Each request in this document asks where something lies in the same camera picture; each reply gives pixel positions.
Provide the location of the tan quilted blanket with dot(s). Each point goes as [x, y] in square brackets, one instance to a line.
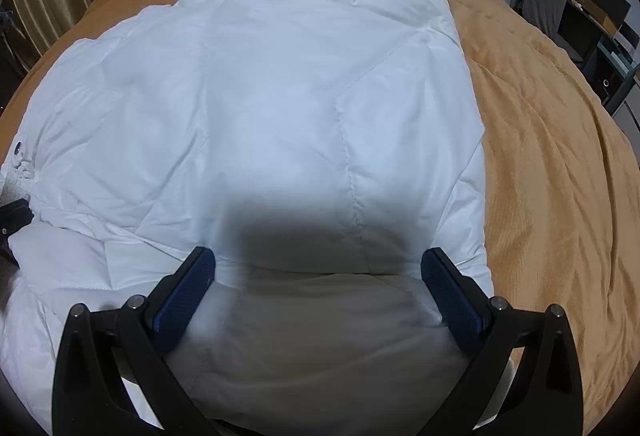
[540, 141]

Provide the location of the white down jacket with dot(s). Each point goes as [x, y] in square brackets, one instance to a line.
[275, 91]

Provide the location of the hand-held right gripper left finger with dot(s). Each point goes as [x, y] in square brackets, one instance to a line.
[187, 288]

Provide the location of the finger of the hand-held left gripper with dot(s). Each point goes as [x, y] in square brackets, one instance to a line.
[15, 218]

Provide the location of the dark hanging clothes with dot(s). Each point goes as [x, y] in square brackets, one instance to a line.
[6, 29]

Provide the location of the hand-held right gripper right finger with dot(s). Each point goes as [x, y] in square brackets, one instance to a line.
[450, 296]

